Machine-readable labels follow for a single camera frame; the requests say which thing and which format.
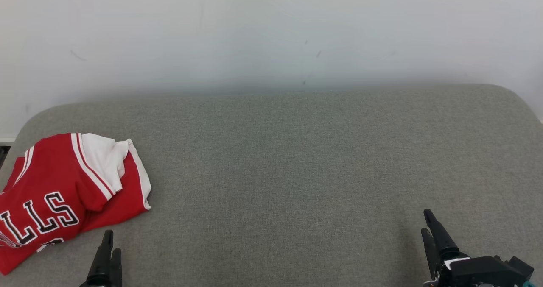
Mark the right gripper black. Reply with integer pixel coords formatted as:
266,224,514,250
421,209,525,287

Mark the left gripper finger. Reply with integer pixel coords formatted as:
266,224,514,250
109,248,123,287
86,230,114,287

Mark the red white Bulls jersey shirt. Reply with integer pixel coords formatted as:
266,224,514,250
0,133,130,276

